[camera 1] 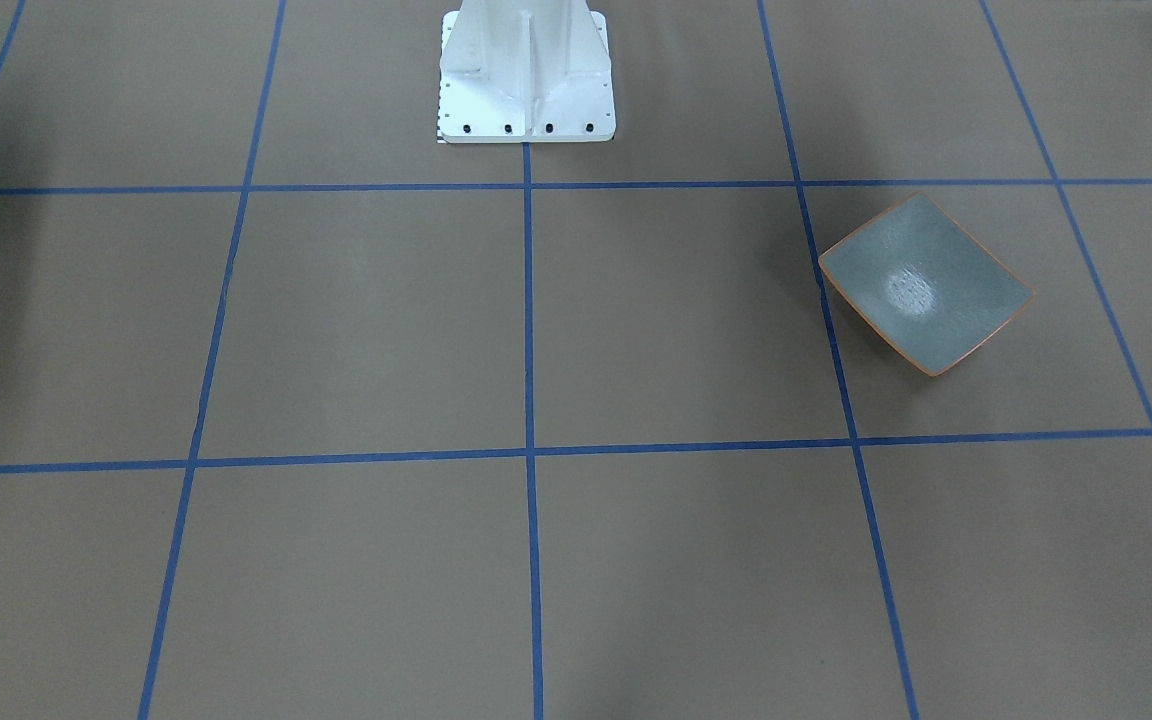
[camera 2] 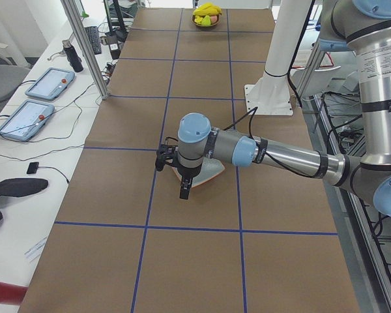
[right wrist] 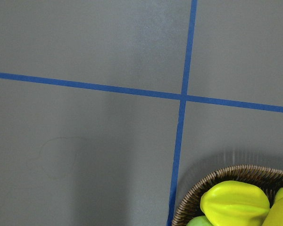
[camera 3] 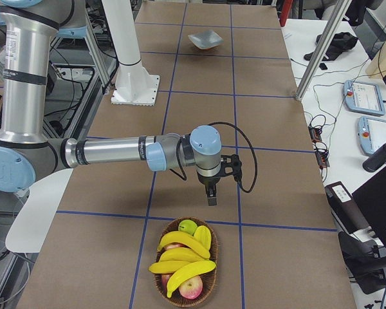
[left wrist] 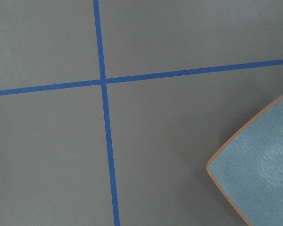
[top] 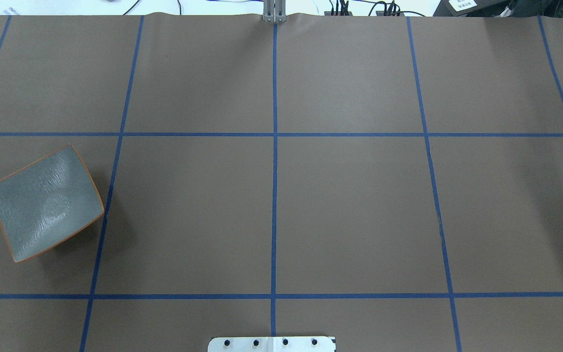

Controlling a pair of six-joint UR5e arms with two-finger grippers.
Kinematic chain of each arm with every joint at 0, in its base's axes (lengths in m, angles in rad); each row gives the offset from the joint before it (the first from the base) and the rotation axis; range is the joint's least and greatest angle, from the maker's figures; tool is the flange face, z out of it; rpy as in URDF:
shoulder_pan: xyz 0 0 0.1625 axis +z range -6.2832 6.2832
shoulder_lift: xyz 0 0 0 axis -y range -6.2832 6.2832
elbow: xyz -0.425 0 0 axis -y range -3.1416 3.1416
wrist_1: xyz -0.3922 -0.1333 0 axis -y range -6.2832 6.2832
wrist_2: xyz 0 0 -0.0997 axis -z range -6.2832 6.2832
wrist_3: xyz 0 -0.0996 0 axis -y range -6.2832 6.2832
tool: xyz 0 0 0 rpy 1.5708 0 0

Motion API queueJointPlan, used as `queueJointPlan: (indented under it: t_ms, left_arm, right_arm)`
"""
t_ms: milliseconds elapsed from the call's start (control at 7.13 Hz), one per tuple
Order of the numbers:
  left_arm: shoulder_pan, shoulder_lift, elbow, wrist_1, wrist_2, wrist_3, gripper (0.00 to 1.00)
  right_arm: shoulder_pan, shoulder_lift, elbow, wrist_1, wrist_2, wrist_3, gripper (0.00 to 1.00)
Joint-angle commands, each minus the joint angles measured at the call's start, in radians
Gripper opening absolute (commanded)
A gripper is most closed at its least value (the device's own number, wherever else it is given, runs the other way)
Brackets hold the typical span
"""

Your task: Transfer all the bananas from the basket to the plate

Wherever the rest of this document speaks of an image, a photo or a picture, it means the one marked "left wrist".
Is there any blue square plate orange rim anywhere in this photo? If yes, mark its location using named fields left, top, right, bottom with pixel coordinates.
left=206, top=95, right=283, bottom=226

